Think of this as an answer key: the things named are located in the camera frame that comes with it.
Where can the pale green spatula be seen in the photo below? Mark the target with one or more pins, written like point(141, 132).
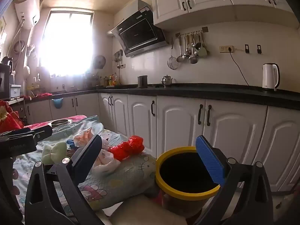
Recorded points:
point(203, 51)

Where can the black range hood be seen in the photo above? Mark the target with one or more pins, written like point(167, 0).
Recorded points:
point(138, 32)

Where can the black wall hook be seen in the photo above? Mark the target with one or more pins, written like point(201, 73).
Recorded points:
point(258, 49)
point(246, 48)

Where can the utensil hanging rail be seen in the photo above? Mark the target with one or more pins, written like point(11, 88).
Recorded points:
point(188, 34)

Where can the pink blanket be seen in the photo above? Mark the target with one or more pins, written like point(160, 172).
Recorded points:
point(77, 117)

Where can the large metal ladle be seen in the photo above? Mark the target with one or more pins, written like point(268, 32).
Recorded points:
point(193, 58)

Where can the blue plastic bag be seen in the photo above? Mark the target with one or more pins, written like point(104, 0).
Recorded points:
point(70, 141)

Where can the metal bowl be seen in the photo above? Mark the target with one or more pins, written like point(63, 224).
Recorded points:
point(59, 122)

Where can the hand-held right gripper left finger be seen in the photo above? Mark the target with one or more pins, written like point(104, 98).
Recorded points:
point(87, 155)

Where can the black appliance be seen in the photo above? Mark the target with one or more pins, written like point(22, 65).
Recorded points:
point(4, 82)

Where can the dark metal pot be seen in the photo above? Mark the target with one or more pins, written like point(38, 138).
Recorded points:
point(142, 82)

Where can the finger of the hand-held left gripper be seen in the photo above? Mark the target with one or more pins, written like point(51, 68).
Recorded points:
point(18, 131)
point(43, 133)

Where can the hanging small kitchen tools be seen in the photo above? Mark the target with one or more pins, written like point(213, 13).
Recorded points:
point(119, 58)

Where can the window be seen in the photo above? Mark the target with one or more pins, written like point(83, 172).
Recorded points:
point(68, 39)

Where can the cartoon printed blue blanket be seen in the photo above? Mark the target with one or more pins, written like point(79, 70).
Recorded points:
point(121, 180)

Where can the white electric kettle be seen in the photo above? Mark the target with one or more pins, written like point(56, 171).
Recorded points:
point(268, 77)

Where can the white plastic box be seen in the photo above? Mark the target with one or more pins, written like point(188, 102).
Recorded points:
point(15, 91)

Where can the metal teapot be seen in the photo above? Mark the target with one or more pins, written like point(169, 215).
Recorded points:
point(167, 81)

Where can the wall power outlet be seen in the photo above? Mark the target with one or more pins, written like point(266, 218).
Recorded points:
point(225, 49)

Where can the wall fan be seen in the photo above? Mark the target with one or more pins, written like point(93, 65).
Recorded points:
point(99, 62)

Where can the yellow rimmed trash bin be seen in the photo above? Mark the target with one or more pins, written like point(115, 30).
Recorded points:
point(185, 192)

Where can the white water heater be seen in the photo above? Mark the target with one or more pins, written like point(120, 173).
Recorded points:
point(28, 9)

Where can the metal slotted spoon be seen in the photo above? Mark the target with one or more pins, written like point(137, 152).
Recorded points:
point(187, 50)

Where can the pale green tissue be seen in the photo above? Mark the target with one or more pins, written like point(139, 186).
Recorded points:
point(52, 153)

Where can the red plastic bag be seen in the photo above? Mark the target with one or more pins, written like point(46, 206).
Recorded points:
point(127, 147)

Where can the clear plastic wrapper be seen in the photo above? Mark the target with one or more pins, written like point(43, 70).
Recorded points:
point(82, 137)

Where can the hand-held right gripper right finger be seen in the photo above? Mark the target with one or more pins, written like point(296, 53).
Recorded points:
point(209, 161)

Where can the black kitchen countertop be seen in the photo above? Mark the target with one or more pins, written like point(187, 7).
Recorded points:
point(199, 91)

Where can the black spoon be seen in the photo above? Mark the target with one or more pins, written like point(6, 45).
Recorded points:
point(198, 45)

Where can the red floral cloth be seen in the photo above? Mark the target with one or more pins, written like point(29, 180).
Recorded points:
point(8, 118)

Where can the white printed plastic bag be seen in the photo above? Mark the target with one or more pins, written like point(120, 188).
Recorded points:
point(106, 159)

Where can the white base cabinet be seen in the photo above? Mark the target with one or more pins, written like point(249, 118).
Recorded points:
point(178, 121)

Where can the blue hanging pouch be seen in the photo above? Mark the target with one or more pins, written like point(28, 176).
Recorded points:
point(57, 103)

